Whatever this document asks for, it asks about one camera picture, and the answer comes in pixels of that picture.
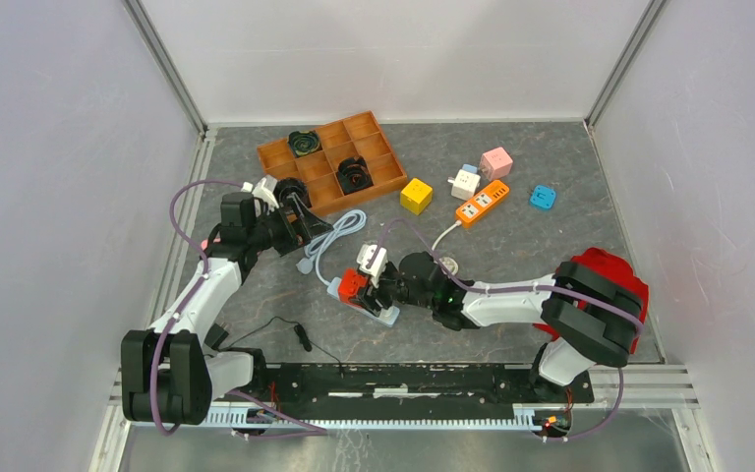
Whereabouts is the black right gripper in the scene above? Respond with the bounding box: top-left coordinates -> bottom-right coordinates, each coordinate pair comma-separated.
351,264 -> 436,318

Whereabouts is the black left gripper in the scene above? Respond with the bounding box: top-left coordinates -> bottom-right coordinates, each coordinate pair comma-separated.
247,194 -> 332,258

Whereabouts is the light blue power strip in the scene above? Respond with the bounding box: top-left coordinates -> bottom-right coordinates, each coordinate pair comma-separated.
326,277 -> 400,327

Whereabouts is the red cube socket adapter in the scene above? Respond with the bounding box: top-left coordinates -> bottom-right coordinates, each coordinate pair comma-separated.
337,267 -> 370,308

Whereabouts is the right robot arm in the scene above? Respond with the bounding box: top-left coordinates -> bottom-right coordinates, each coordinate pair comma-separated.
337,245 -> 644,401

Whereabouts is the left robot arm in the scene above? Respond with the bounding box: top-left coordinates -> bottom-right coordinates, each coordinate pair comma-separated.
121,192 -> 333,430

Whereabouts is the blue square plug adapter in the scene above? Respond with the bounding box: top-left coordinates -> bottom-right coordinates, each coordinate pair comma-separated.
529,185 -> 557,211

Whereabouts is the rolled dark floral tie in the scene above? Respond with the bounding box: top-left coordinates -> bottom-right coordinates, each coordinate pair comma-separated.
274,177 -> 312,208

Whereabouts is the wooden compartment tray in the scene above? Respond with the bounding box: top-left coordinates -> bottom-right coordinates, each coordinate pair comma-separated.
257,111 -> 409,215

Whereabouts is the rolled dark orange-patterned tie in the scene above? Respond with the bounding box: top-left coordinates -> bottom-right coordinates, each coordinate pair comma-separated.
336,155 -> 374,195

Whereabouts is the pink triangular power strip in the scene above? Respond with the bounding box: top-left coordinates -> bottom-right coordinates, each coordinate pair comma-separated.
201,237 -> 220,250

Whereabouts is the yellow cube socket adapter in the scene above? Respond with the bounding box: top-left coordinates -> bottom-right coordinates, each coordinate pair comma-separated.
399,178 -> 434,215

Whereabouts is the rolled green-patterned tie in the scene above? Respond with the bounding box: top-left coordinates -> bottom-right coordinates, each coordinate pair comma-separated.
287,130 -> 322,158

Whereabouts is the orange power strip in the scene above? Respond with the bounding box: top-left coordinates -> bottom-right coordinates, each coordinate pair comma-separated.
455,179 -> 510,229

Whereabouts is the white cube socket adapter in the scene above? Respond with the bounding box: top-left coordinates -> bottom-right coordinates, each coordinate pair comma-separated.
447,170 -> 481,201

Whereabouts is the pink cube socket adapter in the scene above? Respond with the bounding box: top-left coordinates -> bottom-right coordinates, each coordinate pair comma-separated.
479,147 -> 513,181

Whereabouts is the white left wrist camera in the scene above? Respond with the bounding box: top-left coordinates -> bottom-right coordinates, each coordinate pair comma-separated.
241,175 -> 279,209

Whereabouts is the light blue coiled cable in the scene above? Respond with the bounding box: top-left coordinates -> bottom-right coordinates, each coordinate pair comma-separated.
296,208 -> 368,288

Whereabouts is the thin black cable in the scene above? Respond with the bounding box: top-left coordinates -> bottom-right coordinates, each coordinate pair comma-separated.
227,316 -> 346,380

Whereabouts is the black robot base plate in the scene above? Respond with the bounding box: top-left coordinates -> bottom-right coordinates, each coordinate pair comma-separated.
241,363 -> 595,422

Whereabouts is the white cable tray rail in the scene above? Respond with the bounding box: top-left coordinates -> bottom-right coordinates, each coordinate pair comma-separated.
199,403 -> 541,433

